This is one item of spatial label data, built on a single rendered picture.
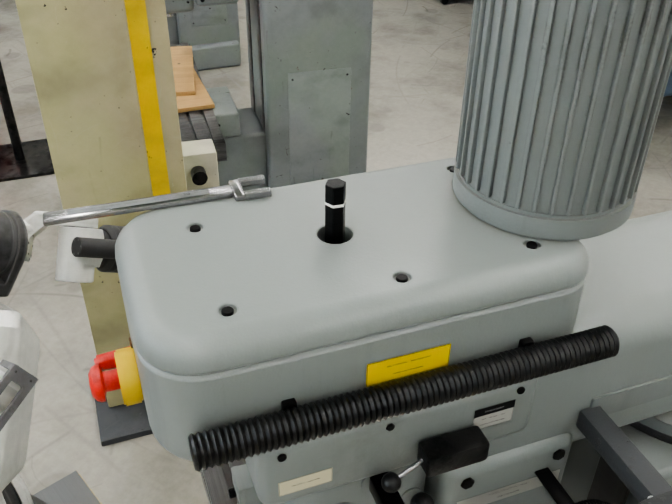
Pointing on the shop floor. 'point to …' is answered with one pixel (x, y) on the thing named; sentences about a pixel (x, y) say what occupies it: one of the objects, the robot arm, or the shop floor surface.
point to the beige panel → (107, 138)
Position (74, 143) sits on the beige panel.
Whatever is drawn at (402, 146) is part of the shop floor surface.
